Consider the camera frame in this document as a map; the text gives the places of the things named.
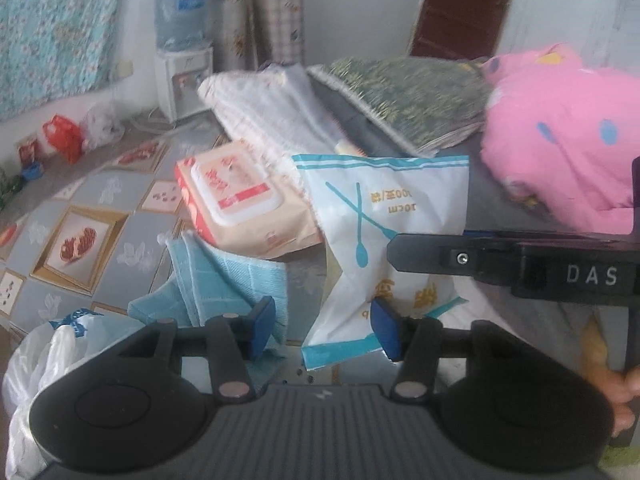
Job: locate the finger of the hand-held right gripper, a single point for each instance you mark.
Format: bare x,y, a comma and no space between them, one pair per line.
450,255
482,232

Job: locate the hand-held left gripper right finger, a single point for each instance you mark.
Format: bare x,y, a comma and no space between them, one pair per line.
387,327

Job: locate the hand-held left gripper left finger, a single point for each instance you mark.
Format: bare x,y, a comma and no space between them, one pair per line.
262,325

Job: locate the white spoon print packet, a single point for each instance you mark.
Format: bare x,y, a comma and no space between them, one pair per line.
400,195

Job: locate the person's right hand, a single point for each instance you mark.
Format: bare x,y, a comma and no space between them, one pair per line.
620,395

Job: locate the light blue towel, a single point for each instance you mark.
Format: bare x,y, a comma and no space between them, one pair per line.
225,280

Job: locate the pink dotted blanket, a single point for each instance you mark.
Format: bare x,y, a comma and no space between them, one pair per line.
565,135

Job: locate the orange wet wipes pack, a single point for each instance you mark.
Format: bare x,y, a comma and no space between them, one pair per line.
240,195

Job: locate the green patterned pillow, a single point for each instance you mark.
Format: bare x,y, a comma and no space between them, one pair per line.
410,95

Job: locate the fruit print mat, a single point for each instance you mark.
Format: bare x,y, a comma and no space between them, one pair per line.
110,210

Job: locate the folded white quilt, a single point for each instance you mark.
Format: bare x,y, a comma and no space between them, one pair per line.
270,105

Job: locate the translucent plastic bag teal print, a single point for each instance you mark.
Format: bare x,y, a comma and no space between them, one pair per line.
45,360

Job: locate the dark red door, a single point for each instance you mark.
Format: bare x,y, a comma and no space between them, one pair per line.
465,5

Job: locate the white water dispenser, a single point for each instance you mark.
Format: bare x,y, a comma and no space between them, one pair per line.
182,85

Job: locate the clear plastic bag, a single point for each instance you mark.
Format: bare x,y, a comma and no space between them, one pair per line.
102,125

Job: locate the red plastic bag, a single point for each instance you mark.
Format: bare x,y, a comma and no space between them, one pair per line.
62,140

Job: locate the small blue bowl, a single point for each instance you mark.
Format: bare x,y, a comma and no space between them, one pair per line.
31,171

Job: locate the checked rolled mat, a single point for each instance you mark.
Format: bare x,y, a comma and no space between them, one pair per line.
277,15

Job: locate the floral rolled mat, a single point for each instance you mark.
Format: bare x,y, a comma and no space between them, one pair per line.
237,20

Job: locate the teal floral cloth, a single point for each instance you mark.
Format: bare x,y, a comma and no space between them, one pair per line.
55,30

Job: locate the wall socket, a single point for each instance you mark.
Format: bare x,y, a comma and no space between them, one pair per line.
125,70

